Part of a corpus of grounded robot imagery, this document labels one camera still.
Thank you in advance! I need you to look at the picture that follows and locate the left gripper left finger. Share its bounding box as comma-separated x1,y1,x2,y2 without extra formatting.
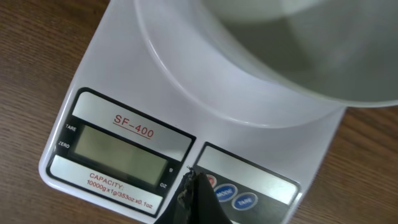
155,169,196,224

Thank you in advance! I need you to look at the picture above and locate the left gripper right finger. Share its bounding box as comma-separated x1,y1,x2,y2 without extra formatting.
191,173,232,224

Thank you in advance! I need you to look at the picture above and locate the white digital kitchen scale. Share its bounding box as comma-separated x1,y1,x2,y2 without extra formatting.
39,1,345,223

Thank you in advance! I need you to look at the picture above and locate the white round bowl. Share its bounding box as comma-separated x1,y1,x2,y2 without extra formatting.
192,0,397,108

